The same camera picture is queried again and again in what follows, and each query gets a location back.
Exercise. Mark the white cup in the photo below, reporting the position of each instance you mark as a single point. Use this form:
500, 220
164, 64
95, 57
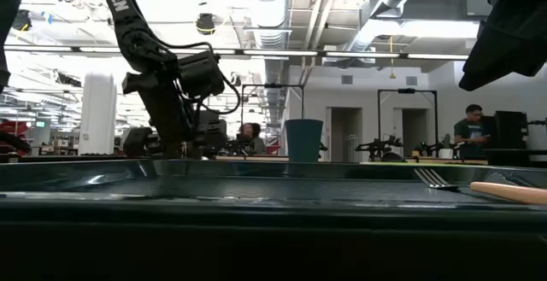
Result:
446, 153

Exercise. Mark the black background rig frame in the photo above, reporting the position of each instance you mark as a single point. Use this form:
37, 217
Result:
406, 90
273, 86

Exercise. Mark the white building column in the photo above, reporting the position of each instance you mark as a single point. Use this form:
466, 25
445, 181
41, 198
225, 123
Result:
97, 114

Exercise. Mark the standing person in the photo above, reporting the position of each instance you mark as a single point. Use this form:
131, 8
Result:
470, 133

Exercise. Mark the black background robot arm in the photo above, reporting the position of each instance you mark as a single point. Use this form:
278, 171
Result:
378, 146

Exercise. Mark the seated person behind bench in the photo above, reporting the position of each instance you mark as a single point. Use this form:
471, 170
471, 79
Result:
252, 138

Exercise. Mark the black ceiling-hung device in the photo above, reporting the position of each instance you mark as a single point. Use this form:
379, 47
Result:
205, 24

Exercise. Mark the dark green plastic cup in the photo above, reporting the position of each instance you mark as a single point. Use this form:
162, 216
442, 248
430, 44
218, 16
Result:
304, 142

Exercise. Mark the dark green plastic tray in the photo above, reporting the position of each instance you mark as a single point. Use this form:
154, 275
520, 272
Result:
273, 187

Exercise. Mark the black monitor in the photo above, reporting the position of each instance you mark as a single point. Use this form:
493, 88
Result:
508, 129

